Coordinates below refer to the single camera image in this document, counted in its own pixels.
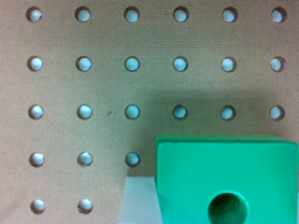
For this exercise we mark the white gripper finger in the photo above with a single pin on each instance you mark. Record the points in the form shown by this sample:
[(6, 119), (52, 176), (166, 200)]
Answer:
[(140, 204)]

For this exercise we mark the brown pegboard panel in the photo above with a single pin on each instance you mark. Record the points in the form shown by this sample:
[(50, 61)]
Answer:
[(86, 86)]

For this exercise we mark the green cube block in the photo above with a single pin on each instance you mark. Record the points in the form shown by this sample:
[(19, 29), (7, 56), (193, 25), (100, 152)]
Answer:
[(227, 179)]

